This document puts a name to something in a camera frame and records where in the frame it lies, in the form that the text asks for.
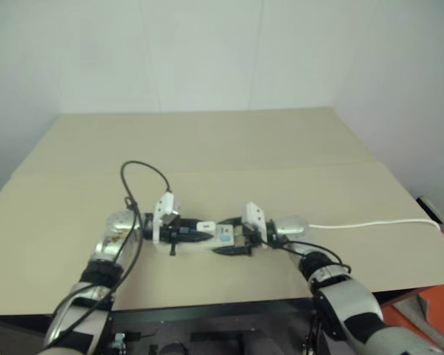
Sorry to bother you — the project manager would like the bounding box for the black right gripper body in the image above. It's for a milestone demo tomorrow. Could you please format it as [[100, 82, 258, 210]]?
[[235, 223, 263, 258]]

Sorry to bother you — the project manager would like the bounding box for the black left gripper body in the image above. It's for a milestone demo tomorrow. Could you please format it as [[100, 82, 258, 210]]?
[[158, 215, 182, 257]]

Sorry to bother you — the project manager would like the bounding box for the white power strip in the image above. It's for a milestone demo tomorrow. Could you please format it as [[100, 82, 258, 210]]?
[[157, 220, 255, 257]]

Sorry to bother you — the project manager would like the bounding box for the small metal clamp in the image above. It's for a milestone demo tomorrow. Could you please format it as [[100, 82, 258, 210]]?
[[110, 331, 129, 353]]

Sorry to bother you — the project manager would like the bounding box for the orange crate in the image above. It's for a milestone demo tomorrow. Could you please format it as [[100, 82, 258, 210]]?
[[383, 220, 444, 355]]

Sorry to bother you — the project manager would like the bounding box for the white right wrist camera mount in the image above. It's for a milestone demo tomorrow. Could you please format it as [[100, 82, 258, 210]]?
[[241, 201, 269, 249]]

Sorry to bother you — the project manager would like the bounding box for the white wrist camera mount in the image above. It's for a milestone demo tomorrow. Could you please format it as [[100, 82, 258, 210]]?
[[241, 201, 269, 249], [152, 192, 183, 246]]

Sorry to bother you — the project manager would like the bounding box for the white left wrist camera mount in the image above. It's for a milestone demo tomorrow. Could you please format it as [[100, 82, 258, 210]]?
[[152, 192, 183, 246]]

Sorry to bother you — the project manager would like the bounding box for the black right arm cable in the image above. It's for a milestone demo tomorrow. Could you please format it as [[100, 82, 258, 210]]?
[[267, 239, 354, 277]]

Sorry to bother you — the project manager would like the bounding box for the black table frame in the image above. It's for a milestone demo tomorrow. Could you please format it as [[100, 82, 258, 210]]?
[[110, 300, 320, 355]]

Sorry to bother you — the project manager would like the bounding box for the white power strip cord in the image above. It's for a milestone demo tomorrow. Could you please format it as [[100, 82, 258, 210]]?
[[308, 219, 443, 231]]

